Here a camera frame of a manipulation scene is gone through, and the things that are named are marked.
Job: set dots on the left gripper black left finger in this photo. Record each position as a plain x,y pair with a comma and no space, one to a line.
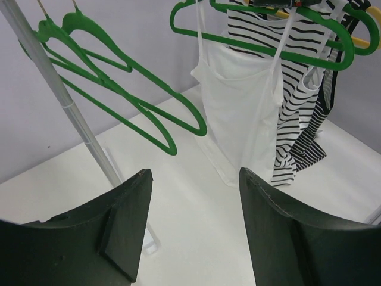
97,243

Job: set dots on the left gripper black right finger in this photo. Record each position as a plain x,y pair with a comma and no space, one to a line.
292,243

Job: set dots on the white clothes rack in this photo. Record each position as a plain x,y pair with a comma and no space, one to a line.
50,160

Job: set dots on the yellow hanger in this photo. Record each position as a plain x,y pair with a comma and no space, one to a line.
359,43

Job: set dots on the striped tank top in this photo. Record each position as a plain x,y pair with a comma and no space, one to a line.
304,86

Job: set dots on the white tank top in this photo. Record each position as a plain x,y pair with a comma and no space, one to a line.
242,92

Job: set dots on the dark striped garment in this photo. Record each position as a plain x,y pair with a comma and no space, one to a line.
318,134

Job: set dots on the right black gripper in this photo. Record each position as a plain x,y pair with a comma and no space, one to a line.
285,3

